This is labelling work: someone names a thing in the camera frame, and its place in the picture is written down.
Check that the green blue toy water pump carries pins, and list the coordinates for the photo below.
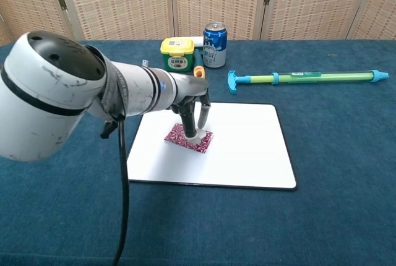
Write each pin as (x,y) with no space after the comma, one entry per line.
(309,77)

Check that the yellow lidded green container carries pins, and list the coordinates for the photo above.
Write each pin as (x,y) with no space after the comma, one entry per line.
(177,58)

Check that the dark blue tablecloth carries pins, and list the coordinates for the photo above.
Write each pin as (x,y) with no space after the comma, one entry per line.
(247,225)

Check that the white board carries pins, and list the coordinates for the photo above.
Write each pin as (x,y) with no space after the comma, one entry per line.
(247,154)

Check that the pink white patterned block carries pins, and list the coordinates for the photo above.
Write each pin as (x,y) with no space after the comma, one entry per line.
(176,139)

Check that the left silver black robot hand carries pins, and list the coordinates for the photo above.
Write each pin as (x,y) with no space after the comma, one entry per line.
(188,85)

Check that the white paper roll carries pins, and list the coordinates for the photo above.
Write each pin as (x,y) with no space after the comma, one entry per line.
(198,41)

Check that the woven folding screen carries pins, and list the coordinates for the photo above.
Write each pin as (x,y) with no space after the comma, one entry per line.
(123,3)

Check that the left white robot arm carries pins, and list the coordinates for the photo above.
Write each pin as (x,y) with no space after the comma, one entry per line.
(40,108)

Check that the blue white drink can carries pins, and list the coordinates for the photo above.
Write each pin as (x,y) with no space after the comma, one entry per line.
(214,49)

